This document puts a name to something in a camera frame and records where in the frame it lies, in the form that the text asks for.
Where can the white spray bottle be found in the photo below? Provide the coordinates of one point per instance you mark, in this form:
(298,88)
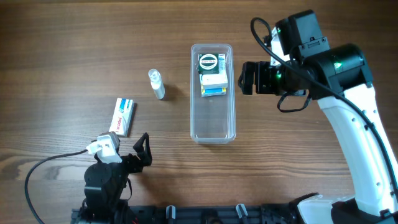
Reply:
(157,83)

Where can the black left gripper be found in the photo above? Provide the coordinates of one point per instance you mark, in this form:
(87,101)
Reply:
(134,159)

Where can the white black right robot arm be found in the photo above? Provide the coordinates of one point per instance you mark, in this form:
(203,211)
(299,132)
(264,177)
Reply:
(339,79)

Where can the blue VapoDrops box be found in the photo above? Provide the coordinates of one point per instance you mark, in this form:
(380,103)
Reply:
(213,92)

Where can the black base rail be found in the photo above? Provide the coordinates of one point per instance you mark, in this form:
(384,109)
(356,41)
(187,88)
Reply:
(199,214)

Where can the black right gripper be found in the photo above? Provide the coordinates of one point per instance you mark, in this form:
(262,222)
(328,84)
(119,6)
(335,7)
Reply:
(259,78)

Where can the white Panadol box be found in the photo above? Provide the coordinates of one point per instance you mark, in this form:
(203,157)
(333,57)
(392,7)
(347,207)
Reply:
(122,117)

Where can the clear plastic container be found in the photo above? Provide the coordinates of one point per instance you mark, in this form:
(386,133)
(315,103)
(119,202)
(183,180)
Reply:
(212,118)

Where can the white medicine box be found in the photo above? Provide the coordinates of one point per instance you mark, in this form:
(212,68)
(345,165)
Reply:
(219,80)

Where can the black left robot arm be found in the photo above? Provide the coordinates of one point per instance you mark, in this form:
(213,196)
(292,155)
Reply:
(106,180)

